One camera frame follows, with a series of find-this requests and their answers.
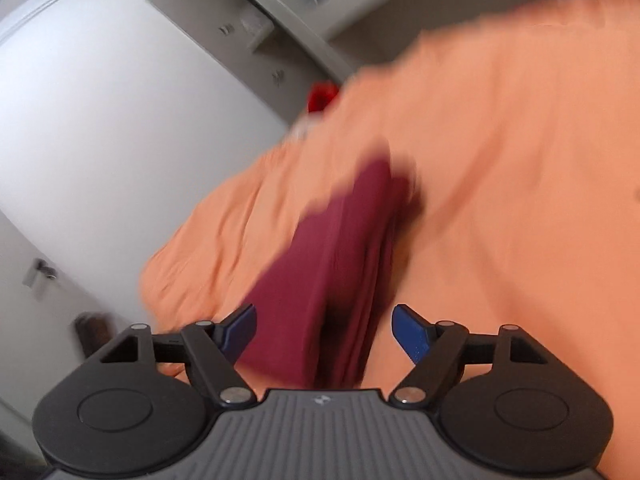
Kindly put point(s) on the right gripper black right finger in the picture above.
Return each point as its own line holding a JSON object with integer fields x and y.
{"x": 440, "y": 352}

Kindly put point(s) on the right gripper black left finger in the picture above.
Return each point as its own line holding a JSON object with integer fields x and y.
{"x": 192, "y": 367}

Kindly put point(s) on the dark red garment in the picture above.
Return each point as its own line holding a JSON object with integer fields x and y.
{"x": 319, "y": 302}

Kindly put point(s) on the orange duvet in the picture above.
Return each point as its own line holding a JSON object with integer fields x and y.
{"x": 522, "y": 133}

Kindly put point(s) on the red pillow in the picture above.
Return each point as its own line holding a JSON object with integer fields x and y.
{"x": 321, "y": 95}

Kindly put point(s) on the grey built-in cabinet unit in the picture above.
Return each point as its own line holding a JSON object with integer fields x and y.
{"x": 277, "y": 47}

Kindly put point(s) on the silver door handle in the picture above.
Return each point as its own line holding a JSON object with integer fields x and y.
{"x": 39, "y": 269}

